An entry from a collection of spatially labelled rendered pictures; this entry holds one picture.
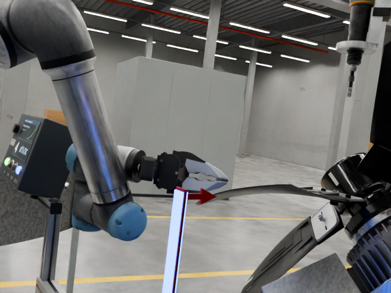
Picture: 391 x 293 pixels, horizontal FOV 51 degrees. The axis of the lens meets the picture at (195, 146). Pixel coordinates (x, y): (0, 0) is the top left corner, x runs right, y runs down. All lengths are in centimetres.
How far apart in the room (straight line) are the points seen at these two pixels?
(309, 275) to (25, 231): 187
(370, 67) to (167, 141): 339
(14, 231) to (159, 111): 471
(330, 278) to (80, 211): 51
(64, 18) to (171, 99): 616
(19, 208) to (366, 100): 560
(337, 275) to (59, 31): 63
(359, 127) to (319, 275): 613
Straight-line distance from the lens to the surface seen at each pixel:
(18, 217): 239
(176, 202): 59
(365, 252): 80
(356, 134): 690
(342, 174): 87
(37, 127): 111
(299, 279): 80
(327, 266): 80
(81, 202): 92
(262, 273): 98
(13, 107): 473
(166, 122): 684
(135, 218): 81
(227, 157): 738
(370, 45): 82
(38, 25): 74
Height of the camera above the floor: 128
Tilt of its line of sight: 3 degrees down
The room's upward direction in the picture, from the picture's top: 7 degrees clockwise
